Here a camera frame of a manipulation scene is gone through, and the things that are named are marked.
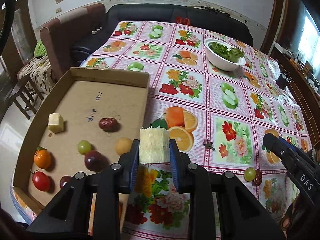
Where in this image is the dark purple plum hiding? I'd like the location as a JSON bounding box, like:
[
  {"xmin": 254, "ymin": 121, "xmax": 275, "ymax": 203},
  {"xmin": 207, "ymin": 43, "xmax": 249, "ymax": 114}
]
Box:
[{"xmin": 85, "ymin": 151, "xmax": 103, "ymax": 172}]

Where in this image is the brown longan fruit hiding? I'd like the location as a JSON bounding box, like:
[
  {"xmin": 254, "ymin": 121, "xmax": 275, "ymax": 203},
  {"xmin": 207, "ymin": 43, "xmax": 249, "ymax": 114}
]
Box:
[{"xmin": 115, "ymin": 137, "xmax": 132, "ymax": 156}]

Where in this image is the green grape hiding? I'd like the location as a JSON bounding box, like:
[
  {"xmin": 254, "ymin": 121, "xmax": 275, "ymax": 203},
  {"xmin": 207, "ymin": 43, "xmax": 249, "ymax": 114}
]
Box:
[
  {"xmin": 77, "ymin": 140, "xmax": 92, "ymax": 155},
  {"xmin": 244, "ymin": 167, "xmax": 256, "ymax": 182}
]

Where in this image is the small dark plum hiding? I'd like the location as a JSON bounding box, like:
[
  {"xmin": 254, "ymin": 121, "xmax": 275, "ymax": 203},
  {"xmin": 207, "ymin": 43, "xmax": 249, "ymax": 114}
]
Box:
[{"xmin": 60, "ymin": 176, "xmax": 72, "ymax": 189}]

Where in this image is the dark red jujube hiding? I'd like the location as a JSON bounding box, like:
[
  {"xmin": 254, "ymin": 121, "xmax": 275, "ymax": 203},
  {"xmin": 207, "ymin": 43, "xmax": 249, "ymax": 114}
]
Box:
[
  {"xmin": 99, "ymin": 118, "xmax": 119, "ymax": 132},
  {"xmin": 252, "ymin": 170, "xmax": 263, "ymax": 187}
]

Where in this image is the red tomato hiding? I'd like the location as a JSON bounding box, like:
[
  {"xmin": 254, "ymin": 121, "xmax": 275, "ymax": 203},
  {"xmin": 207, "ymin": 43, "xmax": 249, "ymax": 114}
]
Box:
[{"xmin": 32, "ymin": 171, "xmax": 50, "ymax": 192}]

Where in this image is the orange tangerine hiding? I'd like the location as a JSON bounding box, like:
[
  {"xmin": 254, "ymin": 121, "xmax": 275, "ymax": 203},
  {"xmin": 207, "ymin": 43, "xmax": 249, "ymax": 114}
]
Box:
[{"xmin": 34, "ymin": 146, "xmax": 52, "ymax": 170}]

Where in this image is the person's right hand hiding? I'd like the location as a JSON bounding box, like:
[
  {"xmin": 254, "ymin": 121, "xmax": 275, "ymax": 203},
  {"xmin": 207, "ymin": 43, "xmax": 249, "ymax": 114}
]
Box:
[{"xmin": 280, "ymin": 196, "xmax": 309, "ymax": 239}]

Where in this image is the small dark stem scrap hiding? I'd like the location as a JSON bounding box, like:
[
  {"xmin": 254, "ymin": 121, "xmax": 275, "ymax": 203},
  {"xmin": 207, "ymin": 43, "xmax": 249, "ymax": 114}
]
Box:
[{"xmin": 203, "ymin": 139, "xmax": 215, "ymax": 151}]

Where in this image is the shallow cardboard box tray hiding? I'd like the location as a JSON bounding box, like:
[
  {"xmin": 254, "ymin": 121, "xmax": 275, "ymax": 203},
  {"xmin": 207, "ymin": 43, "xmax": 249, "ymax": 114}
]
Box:
[{"xmin": 12, "ymin": 67, "xmax": 150, "ymax": 215}]

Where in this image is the black cup on table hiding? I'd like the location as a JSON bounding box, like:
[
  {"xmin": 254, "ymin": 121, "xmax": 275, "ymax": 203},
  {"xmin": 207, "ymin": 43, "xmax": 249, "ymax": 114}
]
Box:
[{"xmin": 276, "ymin": 72, "xmax": 291, "ymax": 90}]

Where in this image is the white bowl of greens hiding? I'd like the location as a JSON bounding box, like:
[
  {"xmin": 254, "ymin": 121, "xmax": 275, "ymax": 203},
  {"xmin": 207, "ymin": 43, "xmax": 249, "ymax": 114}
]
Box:
[{"xmin": 204, "ymin": 38, "xmax": 246, "ymax": 72}]

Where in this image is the wooden stool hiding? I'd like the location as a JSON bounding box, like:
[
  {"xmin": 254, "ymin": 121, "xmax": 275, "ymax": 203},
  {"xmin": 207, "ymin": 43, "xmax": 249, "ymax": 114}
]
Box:
[{"xmin": 9, "ymin": 75, "xmax": 44, "ymax": 120}]

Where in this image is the patterned seat cover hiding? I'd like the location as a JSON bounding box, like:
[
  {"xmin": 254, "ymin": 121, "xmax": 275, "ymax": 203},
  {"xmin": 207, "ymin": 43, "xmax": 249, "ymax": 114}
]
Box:
[{"xmin": 17, "ymin": 56, "xmax": 56, "ymax": 95}]

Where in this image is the green cushion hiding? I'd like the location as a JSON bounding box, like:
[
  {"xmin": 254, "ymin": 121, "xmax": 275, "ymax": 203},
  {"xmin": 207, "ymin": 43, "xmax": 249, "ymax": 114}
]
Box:
[{"xmin": 34, "ymin": 40, "xmax": 47, "ymax": 58}]

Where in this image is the brown armchair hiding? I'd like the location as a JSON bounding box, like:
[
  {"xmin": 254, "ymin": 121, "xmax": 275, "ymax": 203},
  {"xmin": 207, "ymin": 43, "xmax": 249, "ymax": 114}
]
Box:
[{"xmin": 40, "ymin": 3, "xmax": 106, "ymax": 79}]

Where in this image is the black sofa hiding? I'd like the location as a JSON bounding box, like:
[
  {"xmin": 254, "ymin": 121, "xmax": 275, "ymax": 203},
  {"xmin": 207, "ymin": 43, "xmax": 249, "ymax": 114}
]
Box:
[{"xmin": 71, "ymin": 3, "xmax": 254, "ymax": 67}]

